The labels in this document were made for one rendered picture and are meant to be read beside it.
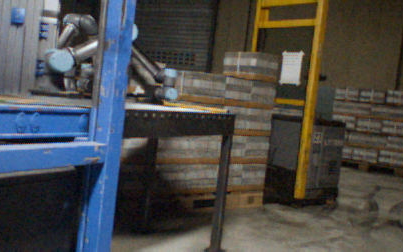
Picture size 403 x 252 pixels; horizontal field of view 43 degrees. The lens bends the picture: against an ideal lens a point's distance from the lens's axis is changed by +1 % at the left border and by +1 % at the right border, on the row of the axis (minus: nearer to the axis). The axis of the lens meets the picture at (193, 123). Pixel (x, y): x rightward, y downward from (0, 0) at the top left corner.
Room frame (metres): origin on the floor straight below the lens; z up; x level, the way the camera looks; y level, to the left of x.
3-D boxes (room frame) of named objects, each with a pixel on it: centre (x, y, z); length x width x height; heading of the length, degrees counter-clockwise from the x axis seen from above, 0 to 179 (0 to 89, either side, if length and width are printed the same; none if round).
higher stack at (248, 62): (4.36, -0.43, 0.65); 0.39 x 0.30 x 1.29; 41
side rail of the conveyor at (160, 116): (2.32, 0.10, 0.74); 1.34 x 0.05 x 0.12; 152
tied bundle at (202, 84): (3.97, 0.01, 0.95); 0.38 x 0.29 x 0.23; 41
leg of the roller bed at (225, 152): (2.88, -0.20, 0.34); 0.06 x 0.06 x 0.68; 62
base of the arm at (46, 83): (2.93, 0.83, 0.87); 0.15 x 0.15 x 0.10
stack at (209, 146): (3.88, 0.11, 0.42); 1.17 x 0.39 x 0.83; 131
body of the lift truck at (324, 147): (4.89, -1.04, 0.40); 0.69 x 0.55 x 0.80; 41
